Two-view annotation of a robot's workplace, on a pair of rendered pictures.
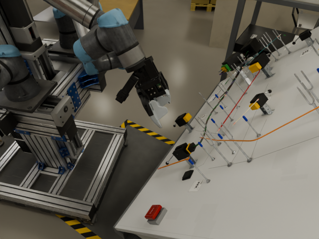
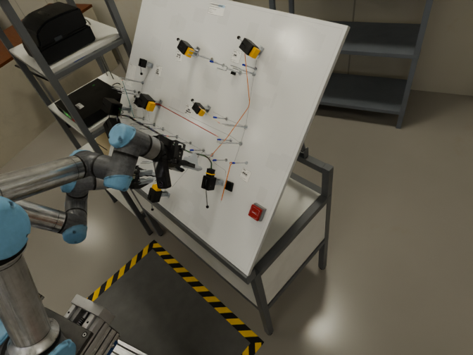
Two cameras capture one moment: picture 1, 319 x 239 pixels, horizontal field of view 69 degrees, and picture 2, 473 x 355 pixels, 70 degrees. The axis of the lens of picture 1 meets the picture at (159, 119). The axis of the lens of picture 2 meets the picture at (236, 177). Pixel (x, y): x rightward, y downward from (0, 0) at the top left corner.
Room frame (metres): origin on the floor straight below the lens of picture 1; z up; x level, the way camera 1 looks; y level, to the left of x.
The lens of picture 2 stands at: (0.05, 0.79, 2.20)
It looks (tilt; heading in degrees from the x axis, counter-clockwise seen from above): 47 degrees down; 292
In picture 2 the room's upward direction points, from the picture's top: 13 degrees counter-clockwise
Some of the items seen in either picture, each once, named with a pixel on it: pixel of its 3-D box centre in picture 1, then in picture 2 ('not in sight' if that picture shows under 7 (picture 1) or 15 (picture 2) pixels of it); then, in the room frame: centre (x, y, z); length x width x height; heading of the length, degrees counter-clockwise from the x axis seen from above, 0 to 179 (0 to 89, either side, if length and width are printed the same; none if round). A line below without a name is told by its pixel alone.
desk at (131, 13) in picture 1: (118, 23); not in sight; (3.60, 0.64, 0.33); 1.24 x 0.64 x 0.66; 174
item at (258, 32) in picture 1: (264, 42); (91, 102); (1.51, -0.72, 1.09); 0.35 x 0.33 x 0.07; 148
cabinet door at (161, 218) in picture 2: not in sight; (156, 208); (1.07, -0.30, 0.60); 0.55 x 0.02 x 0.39; 148
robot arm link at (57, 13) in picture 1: (66, 15); not in sight; (1.36, 0.54, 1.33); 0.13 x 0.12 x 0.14; 119
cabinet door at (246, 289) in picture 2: not in sight; (215, 258); (0.60, -0.01, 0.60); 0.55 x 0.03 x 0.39; 148
